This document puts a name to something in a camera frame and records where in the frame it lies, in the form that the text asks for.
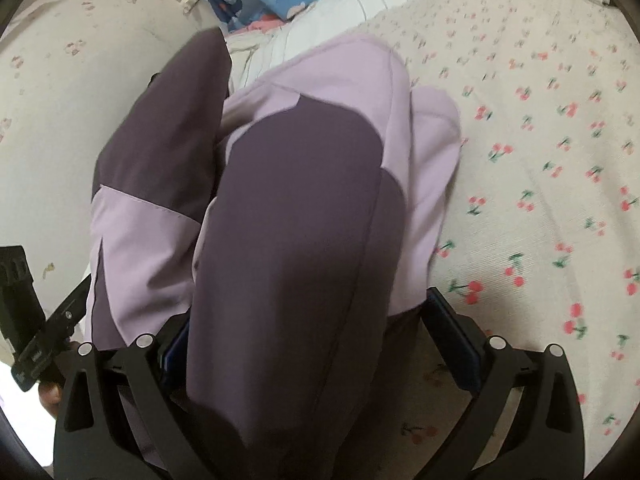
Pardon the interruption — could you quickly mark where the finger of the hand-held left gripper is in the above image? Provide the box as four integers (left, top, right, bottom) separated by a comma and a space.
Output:
45, 277, 93, 333

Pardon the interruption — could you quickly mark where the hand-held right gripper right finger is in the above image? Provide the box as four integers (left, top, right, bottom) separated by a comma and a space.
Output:
425, 287, 586, 480

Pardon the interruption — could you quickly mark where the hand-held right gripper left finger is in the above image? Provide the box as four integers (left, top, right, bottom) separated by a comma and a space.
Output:
52, 317, 231, 480

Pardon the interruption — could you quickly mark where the purple jacket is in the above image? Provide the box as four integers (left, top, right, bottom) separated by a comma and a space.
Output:
82, 27, 463, 480

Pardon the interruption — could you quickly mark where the person's left hand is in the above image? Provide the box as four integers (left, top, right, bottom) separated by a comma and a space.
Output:
39, 379, 64, 418

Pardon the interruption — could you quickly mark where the floral bed sheet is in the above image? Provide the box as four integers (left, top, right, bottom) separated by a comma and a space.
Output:
345, 0, 640, 466

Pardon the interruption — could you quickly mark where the pink cloth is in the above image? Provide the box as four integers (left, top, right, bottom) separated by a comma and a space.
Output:
245, 16, 283, 33

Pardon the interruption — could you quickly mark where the white striped quilt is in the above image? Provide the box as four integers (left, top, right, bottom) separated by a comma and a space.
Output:
225, 0, 481, 93

